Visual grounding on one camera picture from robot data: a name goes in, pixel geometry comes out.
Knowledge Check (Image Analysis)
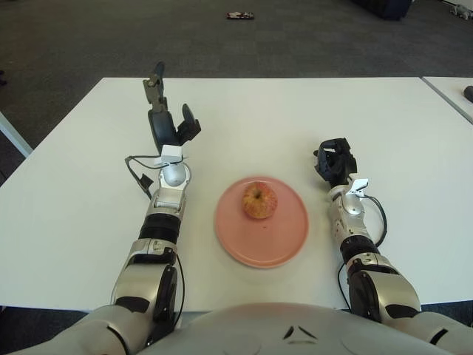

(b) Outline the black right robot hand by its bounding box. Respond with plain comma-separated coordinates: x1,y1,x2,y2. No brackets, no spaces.
313,138,358,188

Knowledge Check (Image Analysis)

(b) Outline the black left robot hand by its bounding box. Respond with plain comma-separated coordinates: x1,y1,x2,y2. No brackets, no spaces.
143,61,203,149

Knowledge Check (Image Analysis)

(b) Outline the red yellow apple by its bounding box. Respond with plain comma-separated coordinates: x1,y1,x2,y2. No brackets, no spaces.
242,182,279,220

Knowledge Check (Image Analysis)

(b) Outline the pink round plate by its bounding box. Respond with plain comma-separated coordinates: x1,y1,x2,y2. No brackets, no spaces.
214,176,310,268

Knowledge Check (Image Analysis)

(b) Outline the white left wrist connector block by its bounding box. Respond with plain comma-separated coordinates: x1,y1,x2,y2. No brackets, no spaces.
153,144,186,166

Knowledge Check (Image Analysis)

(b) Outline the white wrist connector block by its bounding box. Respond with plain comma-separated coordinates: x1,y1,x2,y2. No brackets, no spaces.
347,178,370,196
153,144,186,166

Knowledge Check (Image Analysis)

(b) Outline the white right wrist connector block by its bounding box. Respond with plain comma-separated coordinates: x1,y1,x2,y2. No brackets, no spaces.
347,178,370,196

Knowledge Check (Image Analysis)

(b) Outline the black bag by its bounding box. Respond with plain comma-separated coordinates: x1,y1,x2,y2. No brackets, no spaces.
350,0,413,21

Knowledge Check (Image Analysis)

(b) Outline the silver robot torso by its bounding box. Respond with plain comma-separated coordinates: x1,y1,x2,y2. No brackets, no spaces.
136,302,444,355

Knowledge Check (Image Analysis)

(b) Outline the grey toy robot dog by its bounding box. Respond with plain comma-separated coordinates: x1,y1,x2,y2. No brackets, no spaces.
449,4,473,18

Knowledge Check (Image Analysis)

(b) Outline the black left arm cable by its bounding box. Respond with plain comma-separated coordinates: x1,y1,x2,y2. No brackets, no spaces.
124,155,186,322

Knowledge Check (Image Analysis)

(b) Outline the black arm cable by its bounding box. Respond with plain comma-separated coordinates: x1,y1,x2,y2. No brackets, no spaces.
124,155,186,322
336,195,388,308

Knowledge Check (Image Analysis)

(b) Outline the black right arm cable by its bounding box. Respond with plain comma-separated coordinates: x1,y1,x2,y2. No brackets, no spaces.
336,195,388,308

